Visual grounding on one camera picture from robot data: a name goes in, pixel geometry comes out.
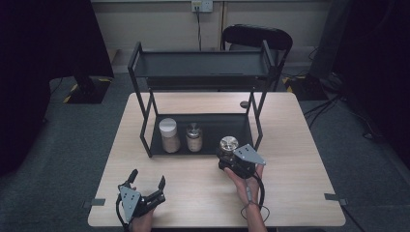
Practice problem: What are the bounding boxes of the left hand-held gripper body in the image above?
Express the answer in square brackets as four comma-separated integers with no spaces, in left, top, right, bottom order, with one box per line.
[115,183,167,224]

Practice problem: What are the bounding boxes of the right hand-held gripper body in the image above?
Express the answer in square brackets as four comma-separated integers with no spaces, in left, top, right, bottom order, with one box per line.
[218,143,267,180]

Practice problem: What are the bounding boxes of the gold lid spice jar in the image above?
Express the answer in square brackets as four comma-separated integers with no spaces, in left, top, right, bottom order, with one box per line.
[219,135,240,162]

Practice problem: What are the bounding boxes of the silver lid spice jar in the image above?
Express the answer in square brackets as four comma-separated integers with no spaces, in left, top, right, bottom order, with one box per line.
[185,122,204,153]

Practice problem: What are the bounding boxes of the white lid spice jar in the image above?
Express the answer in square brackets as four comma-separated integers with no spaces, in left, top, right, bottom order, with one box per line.
[158,117,181,155]

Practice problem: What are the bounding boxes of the black metal shelf rack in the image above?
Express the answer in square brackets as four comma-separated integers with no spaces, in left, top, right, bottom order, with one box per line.
[127,40,278,159]

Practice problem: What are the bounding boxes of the person's left hand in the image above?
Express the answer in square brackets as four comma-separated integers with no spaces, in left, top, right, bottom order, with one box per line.
[129,186,157,232]

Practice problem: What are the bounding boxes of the person's right hand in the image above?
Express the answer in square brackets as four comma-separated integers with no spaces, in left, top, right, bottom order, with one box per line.
[223,163,266,206]

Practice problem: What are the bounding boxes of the grey table clamp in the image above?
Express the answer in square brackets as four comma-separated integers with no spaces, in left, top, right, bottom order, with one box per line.
[323,192,349,207]
[81,197,106,210]

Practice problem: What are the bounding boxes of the black stand base yellow tape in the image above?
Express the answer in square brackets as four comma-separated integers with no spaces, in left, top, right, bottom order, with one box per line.
[62,74,114,105]

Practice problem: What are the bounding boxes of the black stand base with column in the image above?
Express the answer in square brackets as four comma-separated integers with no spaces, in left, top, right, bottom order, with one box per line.
[282,0,351,102]

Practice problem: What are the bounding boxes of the black chair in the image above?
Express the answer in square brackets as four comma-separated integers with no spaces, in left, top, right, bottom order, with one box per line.
[220,23,294,93]

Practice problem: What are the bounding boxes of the black curtain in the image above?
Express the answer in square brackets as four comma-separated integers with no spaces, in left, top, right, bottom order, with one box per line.
[332,0,410,162]
[0,0,115,178]

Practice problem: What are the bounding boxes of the left hand-held gripper cable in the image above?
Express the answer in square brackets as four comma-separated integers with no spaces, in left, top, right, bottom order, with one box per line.
[114,192,132,232]

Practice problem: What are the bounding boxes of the hand-held gripper cable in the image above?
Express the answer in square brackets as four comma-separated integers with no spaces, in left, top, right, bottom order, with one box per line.
[114,192,132,232]
[240,173,271,224]

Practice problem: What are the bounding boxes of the right hand-held gripper cable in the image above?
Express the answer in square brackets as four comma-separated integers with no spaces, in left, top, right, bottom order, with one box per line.
[240,173,271,224]

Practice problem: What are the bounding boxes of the black floor cables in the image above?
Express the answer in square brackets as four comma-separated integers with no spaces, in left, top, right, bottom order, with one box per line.
[303,93,388,144]

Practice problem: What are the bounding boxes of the black wall socket cable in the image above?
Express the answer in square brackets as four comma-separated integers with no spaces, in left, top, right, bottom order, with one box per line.
[194,5,203,52]

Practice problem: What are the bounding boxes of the white wall socket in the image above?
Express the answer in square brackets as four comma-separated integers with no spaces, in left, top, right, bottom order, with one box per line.
[190,0,215,14]

